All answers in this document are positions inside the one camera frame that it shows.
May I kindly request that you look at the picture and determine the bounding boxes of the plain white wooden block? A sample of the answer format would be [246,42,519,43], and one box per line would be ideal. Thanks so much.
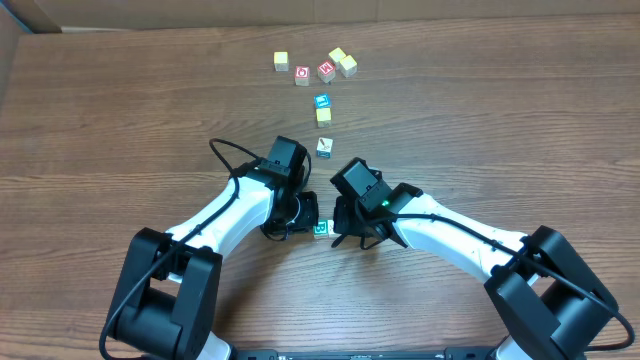
[326,219,337,238]

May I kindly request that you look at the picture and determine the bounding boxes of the green letter block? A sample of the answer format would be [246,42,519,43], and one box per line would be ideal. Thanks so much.
[313,220,330,238]

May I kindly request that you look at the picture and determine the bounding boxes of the white blue picture block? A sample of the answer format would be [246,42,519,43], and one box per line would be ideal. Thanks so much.
[316,137,333,158]

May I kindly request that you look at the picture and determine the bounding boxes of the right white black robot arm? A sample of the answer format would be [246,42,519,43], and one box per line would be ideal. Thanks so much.
[331,158,619,359]

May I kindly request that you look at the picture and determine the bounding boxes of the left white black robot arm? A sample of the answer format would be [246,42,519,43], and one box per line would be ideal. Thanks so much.
[98,136,319,359]

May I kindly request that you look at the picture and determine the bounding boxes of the yellow block centre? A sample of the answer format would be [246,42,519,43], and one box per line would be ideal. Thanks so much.
[316,108,332,128]

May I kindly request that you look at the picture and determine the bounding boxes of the yellow block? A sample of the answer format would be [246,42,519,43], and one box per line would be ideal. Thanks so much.
[328,47,346,69]
[273,51,289,72]
[316,108,332,128]
[339,55,358,78]

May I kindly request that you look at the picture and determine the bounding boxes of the red block with circle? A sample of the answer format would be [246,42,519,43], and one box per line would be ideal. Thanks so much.
[294,66,310,86]

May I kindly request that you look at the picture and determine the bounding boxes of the red block letter E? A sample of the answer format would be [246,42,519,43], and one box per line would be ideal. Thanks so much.
[317,60,336,84]

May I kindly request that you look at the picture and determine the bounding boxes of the yellow block far right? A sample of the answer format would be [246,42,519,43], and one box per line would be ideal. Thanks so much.
[339,55,358,78]

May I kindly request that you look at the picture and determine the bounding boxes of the far left yellow block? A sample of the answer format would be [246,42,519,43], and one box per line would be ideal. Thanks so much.
[273,51,289,72]

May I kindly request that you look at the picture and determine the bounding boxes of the yellow block behind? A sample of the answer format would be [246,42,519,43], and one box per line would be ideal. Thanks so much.
[328,47,346,69]

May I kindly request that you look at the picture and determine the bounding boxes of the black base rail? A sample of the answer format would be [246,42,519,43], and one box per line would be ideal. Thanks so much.
[231,346,494,360]

